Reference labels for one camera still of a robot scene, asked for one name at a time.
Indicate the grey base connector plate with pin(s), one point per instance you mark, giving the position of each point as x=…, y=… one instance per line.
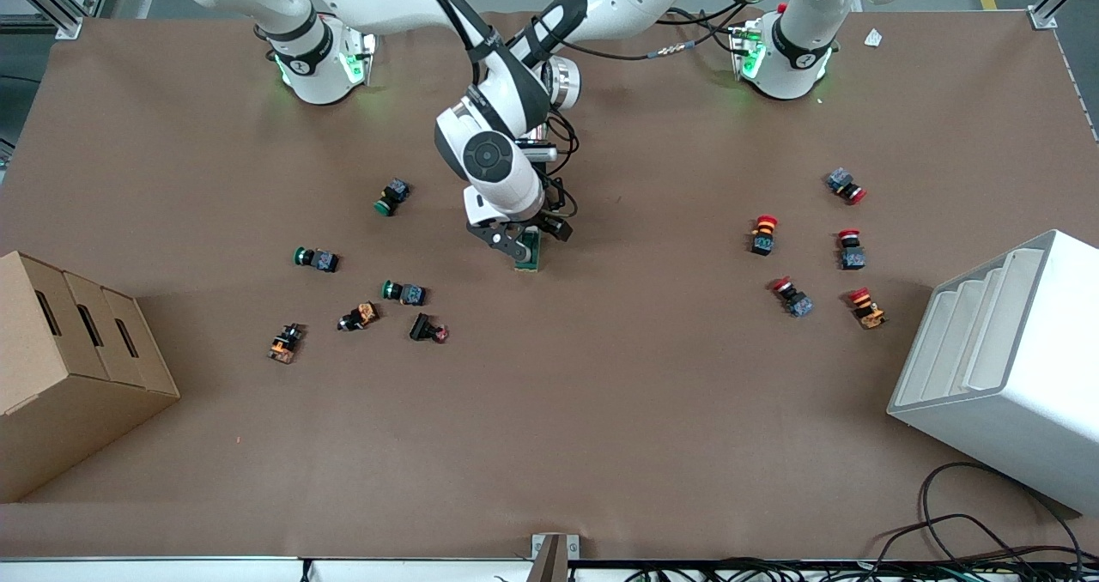
x=365, y=50
x=740, y=45

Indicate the red mushroom emergency stop button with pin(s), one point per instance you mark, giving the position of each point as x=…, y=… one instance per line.
x=869, y=312
x=762, y=240

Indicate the brown paper table mat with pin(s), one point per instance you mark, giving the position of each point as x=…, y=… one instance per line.
x=549, y=419

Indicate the green load switch white lever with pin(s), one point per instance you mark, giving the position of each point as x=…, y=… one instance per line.
x=534, y=257

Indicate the grey right base connector plate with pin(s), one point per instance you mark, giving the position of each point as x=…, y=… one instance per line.
x=365, y=50

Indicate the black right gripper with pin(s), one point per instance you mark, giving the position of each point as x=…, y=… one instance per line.
x=546, y=221

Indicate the grey metal bracket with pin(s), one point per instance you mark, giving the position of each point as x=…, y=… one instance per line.
x=543, y=544

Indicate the black switch with red tip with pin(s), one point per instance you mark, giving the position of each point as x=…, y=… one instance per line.
x=422, y=327

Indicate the black push button orange base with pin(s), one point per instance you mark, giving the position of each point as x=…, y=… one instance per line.
x=362, y=314
x=285, y=343

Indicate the white paper scrap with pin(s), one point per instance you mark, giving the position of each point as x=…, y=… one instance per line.
x=873, y=38

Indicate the brown cardboard box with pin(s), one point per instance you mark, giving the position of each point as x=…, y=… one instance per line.
x=60, y=393

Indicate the red push button grey base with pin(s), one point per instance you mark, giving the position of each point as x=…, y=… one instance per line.
x=841, y=181
x=798, y=304

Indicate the white table edge rail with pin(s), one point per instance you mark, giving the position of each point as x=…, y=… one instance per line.
x=172, y=570

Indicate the white stepped rack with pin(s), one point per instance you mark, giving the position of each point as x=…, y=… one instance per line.
x=1013, y=393

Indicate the red push button dark base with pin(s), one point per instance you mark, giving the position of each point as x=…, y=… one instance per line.
x=852, y=257

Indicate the green push button switch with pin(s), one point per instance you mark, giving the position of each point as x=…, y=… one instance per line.
x=410, y=294
x=322, y=261
x=393, y=194

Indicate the grey left base connector plate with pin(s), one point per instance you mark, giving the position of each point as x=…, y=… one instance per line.
x=740, y=45

